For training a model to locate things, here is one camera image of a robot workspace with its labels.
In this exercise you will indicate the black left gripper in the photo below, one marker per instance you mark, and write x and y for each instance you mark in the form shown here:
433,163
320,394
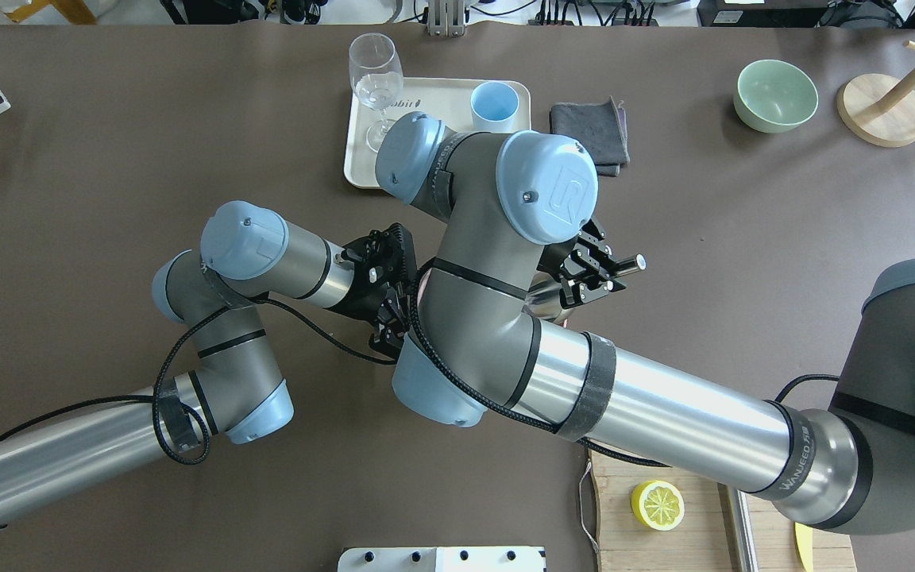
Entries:
387,324

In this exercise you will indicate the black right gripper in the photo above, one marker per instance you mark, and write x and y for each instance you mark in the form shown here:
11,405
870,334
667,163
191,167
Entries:
582,276

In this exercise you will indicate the steel ice scoop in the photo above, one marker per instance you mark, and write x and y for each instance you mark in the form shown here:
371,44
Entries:
554,298

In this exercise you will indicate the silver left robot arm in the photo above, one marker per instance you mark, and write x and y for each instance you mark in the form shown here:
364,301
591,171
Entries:
221,377

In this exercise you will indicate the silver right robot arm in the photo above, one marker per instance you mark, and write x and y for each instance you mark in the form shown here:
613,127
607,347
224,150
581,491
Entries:
505,197

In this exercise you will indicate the light blue cup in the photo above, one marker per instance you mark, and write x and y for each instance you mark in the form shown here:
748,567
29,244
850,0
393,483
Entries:
494,105

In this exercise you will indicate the wooden cup stand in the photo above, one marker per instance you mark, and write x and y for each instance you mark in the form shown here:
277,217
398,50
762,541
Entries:
880,109

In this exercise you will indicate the grey folded cloth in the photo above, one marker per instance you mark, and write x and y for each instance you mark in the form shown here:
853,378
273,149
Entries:
601,128

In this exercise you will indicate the cream rabbit tray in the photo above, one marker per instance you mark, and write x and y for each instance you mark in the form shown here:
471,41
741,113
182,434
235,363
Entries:
446,99

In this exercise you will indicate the half lemon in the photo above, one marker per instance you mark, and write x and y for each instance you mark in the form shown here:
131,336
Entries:
658,505

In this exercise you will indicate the light green bowl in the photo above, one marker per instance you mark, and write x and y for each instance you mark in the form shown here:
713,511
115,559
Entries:
773,96

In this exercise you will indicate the clear wine glass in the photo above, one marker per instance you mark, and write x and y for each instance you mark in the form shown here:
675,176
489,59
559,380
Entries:
376,76

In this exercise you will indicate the bamboo cutting board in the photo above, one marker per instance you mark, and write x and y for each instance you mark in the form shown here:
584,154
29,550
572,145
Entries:
703,542

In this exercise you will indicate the steel muddler black tip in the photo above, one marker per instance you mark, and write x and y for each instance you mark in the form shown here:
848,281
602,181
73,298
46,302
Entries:
739,520

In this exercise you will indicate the yellow plastic knife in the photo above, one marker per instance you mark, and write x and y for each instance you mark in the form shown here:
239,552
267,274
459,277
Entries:
803,539

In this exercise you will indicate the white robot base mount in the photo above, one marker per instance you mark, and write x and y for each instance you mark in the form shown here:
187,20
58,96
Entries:
460,558

